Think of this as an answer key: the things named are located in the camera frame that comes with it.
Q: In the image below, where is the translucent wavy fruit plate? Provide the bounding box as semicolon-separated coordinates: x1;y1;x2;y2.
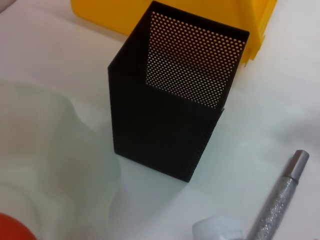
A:
0;81;124;240

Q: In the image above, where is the red-orange toy orange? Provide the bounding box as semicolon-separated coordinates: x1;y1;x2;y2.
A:
0;212;36;240

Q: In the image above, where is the black mesh pen holder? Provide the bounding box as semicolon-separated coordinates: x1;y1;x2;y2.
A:
107;0;251;184

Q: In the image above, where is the silver glitter pen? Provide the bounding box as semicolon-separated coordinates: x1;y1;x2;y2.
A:
245;149;311;240

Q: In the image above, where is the clear green-label water bottle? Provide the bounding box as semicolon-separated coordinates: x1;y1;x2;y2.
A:
191;215;245;240

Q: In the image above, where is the yellow plastic bin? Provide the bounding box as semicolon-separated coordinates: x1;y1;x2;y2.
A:
70;0;278;69

